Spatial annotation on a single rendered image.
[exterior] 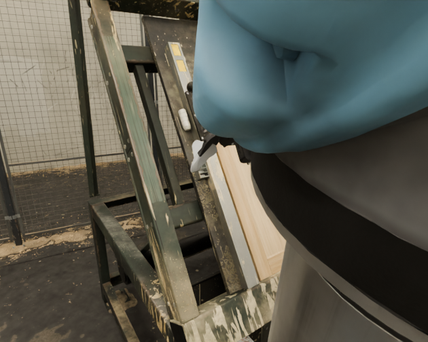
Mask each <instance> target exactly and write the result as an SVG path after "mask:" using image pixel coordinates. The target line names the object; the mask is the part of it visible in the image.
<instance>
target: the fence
mask: <svg viewBox="0 0 428 342"><path fill-rule="evenodd" d="M171 44H173V45H178V47H179V51H180V53H181V56H175V55H174V53H173V49H172V47H171ZM165 51H166V55H167V58H168V61H169V64H170V66H171V70H172V72H173V77H174V79H175V83H176V85H177V89H178V91H179V95H180V98H181V101H182V104H183V108H184V109H185V110H186V113H187V115H188V119H189V121H190V125H191V131H192V136H193V138H194V141H195V140H199V141H200V138H199V135H198V132H197V129H196V126H195V123H194V120H193V117H192V113H191V111H190V107H189V104H188V101H187V98H186V96H185V91H187V84H188V83H189V82H191V81H192V79H191V77H190V73H189V71H188V67H187V64H186V62H185V58H184V56H183V52H182V50H181V46H180V44H179V43H175V42H168V43H167V45H166V47H165ZM176 60H182V61H183V63H184V65H185V69H186V71H179V67H178V65H177V61H176ZM206 165H207V169H208V171H209V176H210V177H208V178H207V182H208V184H209V188H210V190H211V194H212V197H213V201H214V203H215V207H216V209H217V213H218V215H219V219H220V222H221V226H222V228H223V231H224V234H225V237H226V241H227V243H228V247H229V249H230V253H231V255H232V260H233V262H234V266H235V268H236V272H237V274H238V278H239V281H240V285H241V287H242V288H244V289H250V288H252V287H254V286H256V285H257V284H259V280H258V278H257V274H256V272H255V268H254V266H253V262H252V260H251V256H250V254H249V250H248V247H247V244H246V241H245V238H244V235H243V232H242V229H241V227H240V223H239V221H238V217H237V215H236V211H235V209H234V205H233V203H232V199H231V197H230V193H229V191H228V187H227V184H226V181H225V178H224V175H223V172H222V170H221V166H220V164H219V160H218V158H217V154H214V156H212V157H210V158H208V160H207V162H206Z"/></svg>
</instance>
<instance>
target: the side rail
mask: <svg viewBox="0 0 428 342"><path fill-rule="evenodd" d="M90 3H91V12H90V17H89V18H88V25H89V28H90V32H91V35H92V40H93V42H94V47H95V50H96V55H97V57H98V60H99V64H100V68H101V72H102V75H103V79H104V82H105V87H106V90H107V94H108V97H109V101H110V105H111V109H112V111H113V116H114V119H115V124H116V126H117V129H118V134H119V137H120V141H121V144H122V148H123V152H124V156H125V159H126V163H127V166H128V171H129V174H130V178H131V181H132V185H133V188H134V191H135V195H136V199H137V203H138V206H139V210H140V213H141V218H142V221H143V225H144V228H145V232H146V236H147V240H148V243H149V247H150V250H151V255H152V258H153V260H154V265H155V268H156V272H157V275H158V279H159V283H160V287H161V290H162V294H163V297H164V302H165V305H166V309H167V312H168V316H169V319H170V320H173V319H174V320H177V321H180V323H181V324H184V323H186V322H188V321H190V320H191V319H193V318H195V317H197V316H199V315H200V313H199V310H198V306H197V303H196V299H195V296H194V292H193V290H192V285H191V282H190V279H189V275H188V271H187V269H186V266H185V262H184V259H183V255H182V252H181V248H180V245H179V241H178V239H177V234H176V231H175V227H174V224H173V220H172V218H171V214H170V211H169V208H168V204H167V201H166V197H165V194H164V190H163V187H162V183H161V180H160V176H159V174H158V169H157V167H156V163H155V159H154V156H153V153H152V150H151V146H150V143H149V139H148V136H147V132H146V129H145V125H144V123H143V118H142V116H141V112H140V108H139V105H138V102H137V97H136V95H135V91H134V88H133V85H132V81H131V78H130V74H129V72H128V67H127V64H126V61H125V57H124V53H123V51H122V46H121V44H120V40H119V37H118V33H117V30H116V27H115V23H114V21H113V16H112V13H111V10H110V6H109V2H108V1H102V0H90Z"/></svg>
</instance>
